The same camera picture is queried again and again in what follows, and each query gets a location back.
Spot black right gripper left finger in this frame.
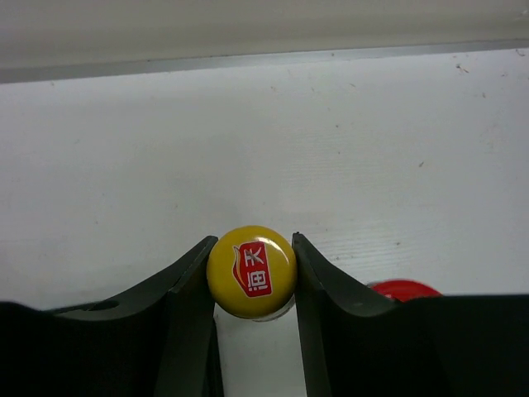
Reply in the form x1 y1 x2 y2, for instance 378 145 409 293
1 236 223 396

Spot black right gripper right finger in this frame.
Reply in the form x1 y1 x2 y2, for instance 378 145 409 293
292 233 528 396

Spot green-label sauce bottle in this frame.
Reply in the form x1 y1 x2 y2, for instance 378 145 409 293
206 225 298 322

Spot red-lid chili sauce jar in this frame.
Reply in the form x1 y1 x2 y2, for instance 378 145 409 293
368 279 442 302

